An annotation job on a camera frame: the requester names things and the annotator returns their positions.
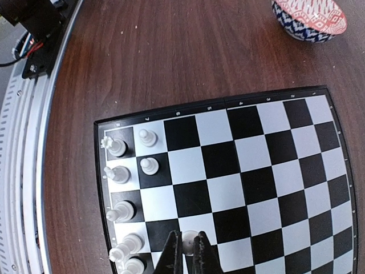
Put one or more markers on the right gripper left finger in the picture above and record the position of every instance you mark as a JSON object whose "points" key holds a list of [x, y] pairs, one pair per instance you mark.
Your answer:
{"points": [[171, 259]]}

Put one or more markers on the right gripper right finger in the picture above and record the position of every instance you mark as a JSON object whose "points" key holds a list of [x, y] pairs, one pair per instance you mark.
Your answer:
{"points": [[205, 260]]}

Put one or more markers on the fourteenth white pawn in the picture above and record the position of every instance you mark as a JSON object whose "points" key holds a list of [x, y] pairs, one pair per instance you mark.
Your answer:
{"points": [[188, 242]]}

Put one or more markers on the eleventh white chess piece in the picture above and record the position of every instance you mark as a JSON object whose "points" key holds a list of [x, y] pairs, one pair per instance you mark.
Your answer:
{"points": [[130, 245]]}

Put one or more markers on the thirteenth white chess piece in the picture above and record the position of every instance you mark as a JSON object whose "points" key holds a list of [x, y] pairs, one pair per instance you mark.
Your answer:
{"points": [[119, 174]]}

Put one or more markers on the black white chessboard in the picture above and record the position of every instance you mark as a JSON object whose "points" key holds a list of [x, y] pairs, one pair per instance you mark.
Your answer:
{"points": [[266, 176]]}

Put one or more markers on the red patterned bowl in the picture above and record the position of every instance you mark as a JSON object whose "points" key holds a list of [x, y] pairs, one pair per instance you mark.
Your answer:
{"points": [[314, 21]]}

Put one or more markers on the front aluminium rail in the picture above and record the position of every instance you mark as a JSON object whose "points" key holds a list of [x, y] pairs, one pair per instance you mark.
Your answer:
{"points": [[26, 98]]}

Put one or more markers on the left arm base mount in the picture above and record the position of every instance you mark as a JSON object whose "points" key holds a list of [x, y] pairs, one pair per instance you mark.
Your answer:
{"points": [[45, 23]]}

